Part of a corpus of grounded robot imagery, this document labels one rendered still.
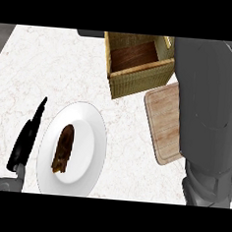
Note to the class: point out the square wicker basket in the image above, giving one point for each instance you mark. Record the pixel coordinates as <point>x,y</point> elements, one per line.
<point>138,70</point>

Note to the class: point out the grey appliance edge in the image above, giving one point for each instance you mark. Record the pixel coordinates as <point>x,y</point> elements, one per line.
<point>2,36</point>

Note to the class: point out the pale wooden cutting board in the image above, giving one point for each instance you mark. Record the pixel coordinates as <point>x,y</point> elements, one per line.
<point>163,125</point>

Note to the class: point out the brown cake slice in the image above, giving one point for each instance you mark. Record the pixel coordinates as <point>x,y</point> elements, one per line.
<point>63,148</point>

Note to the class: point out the white round plate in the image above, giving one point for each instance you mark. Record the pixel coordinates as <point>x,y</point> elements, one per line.
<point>87,132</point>

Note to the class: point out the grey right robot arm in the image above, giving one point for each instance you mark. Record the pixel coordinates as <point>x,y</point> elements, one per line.
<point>206,121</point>

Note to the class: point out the dark grey flat object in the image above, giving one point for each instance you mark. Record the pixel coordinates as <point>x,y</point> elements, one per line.
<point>91,33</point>

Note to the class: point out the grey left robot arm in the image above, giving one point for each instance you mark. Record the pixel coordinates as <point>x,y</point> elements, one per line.
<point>8,182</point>

